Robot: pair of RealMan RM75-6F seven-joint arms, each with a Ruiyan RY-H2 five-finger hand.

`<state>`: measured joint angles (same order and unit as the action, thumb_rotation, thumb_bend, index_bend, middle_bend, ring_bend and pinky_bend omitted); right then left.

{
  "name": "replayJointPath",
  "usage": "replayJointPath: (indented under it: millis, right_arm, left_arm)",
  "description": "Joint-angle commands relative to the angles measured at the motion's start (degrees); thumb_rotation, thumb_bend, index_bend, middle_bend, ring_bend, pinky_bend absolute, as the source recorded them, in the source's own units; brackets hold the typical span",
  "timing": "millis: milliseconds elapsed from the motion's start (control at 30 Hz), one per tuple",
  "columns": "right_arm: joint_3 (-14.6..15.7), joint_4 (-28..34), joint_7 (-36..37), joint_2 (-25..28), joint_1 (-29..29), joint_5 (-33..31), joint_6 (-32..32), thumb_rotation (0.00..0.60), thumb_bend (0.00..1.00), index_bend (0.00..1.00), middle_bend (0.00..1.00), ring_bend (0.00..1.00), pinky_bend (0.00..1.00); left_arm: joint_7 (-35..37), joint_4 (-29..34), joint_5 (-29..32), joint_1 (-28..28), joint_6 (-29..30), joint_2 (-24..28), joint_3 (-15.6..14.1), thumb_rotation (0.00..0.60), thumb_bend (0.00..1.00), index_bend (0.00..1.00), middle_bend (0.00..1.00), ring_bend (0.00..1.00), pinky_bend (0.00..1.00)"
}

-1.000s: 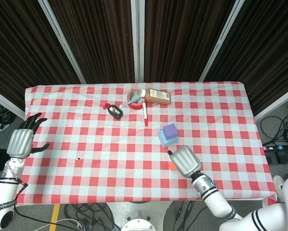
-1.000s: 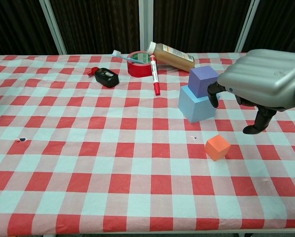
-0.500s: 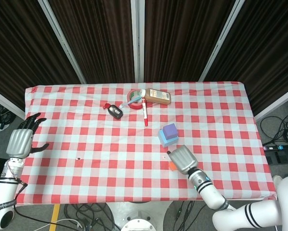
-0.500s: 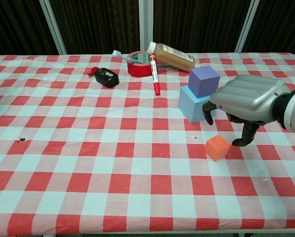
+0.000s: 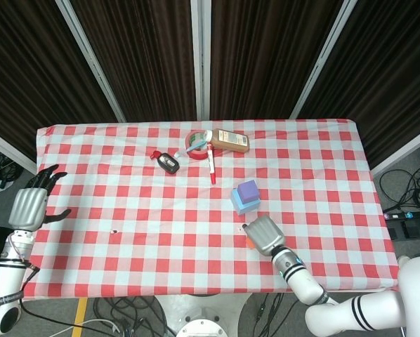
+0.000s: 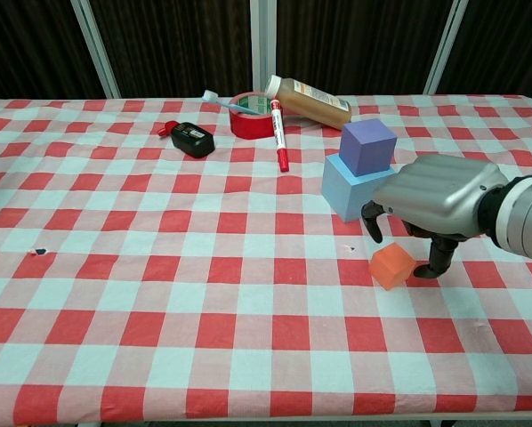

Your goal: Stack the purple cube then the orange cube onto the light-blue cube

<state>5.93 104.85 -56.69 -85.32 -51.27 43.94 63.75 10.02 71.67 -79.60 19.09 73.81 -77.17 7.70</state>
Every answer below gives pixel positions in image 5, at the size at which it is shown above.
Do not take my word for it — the black power adapter block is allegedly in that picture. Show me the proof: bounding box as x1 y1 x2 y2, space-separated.
387 220 420 242

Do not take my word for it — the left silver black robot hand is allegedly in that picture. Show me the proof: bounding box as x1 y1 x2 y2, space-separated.
8 164 72 232

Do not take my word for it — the black floor cable bundle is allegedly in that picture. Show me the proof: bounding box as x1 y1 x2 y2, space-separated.
88 296 178 337
0 143 25 192
378 145 420 213

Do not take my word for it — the large blue foam cube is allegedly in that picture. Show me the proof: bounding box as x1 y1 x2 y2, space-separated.
230 187 261 216

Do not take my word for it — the blue toothbrush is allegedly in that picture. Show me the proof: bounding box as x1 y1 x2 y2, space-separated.
173 139 207 158

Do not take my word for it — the black bottle with red cap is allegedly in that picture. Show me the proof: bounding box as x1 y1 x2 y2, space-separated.
151 150 181 175

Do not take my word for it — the red tape roll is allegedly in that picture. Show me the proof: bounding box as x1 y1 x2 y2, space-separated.
185 130 214 159

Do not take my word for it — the red white checkered tablecloth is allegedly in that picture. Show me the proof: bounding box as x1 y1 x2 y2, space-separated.
22 118 400 299

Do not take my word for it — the black power strip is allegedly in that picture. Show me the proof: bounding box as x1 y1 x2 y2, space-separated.
383 209 420 222

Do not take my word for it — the dark curtain partition panel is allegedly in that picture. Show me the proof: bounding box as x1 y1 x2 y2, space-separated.
0 0 126 173
289 0 420 176
195 0 358 121
55 0 206 123

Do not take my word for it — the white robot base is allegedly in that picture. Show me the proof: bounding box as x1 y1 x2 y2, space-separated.
155 293 253 337

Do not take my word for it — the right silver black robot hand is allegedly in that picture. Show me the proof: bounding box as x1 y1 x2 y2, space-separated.
242 215 287 256

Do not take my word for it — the red whiteboard marker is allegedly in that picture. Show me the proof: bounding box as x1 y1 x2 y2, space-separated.
206 143 217 185

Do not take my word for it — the brown juice bottle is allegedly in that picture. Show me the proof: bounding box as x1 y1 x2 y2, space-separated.
203 128 250 154

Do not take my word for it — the purple foam cube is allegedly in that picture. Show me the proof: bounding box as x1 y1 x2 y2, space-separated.
237 179 261 204

